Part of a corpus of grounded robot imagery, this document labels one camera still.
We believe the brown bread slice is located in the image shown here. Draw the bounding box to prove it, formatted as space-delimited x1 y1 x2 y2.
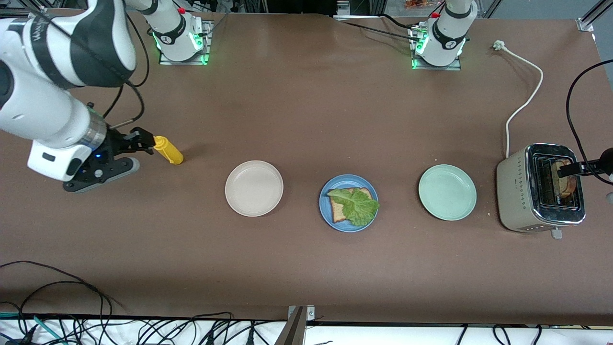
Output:
555 160 576 198
330 188 373 224

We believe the yellow squeeze sauce bottle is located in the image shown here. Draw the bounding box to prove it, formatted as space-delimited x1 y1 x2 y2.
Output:
152 136 184 165

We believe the green lettuce leaf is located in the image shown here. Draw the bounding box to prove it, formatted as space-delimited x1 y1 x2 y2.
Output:
327 187 380 227

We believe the beige round plate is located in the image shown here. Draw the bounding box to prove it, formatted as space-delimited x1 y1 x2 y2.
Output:
225 160 284 218

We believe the green round plate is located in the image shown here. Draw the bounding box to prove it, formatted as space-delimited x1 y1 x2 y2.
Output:
418 164 477 221

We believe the blue round plate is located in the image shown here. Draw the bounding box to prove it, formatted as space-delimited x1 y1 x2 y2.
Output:
319 173 379 233

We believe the beige chrome toaster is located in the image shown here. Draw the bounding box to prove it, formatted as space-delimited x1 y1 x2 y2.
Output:
496 143 587 240

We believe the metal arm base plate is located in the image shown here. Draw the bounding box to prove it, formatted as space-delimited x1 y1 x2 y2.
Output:
159 20 212 65
409 26 463 71

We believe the white toaster power cord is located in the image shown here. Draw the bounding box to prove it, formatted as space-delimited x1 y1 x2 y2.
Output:
493 40 545 159

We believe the long black looped cable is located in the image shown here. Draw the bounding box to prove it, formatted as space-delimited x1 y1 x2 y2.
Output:
0 260 114 336

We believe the aluminium frame profile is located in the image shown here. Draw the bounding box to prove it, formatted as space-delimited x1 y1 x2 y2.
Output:
577 0 613 33

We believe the teal cable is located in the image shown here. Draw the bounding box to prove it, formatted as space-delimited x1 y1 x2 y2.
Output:
0 311 64 345

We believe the grey metal bracket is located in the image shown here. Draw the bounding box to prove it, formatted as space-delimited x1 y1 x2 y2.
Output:
274 305 316 345

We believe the thin black base cable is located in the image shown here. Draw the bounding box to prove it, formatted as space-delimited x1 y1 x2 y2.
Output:
330 13 424 41

